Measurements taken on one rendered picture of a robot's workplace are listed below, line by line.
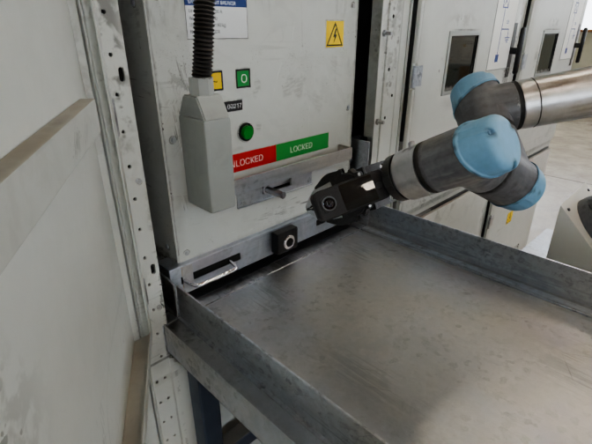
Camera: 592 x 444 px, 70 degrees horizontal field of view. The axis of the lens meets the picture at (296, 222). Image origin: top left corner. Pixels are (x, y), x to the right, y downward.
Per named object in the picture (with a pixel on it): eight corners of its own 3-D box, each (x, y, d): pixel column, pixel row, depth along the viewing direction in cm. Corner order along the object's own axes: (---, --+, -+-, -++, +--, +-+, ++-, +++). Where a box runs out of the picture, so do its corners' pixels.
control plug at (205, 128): (237, 206, 69) (230, 94, 62) (211, 215, 66) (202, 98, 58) (210, 194, 74) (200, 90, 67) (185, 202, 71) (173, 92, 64)
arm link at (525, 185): (533, 137, 65) (495, 108, 59) (558, 200, 59) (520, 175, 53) (485, 164, 70) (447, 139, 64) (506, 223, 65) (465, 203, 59)
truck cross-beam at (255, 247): (356, 216, 112) (358, 195, 110) (173, 299, 78) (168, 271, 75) (342, 210, 115) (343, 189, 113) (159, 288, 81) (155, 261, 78)
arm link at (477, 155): (529, 181, 52) (492, 159, 47) (449, 202, 61) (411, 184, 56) (523, 125, 55) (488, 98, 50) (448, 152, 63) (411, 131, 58)
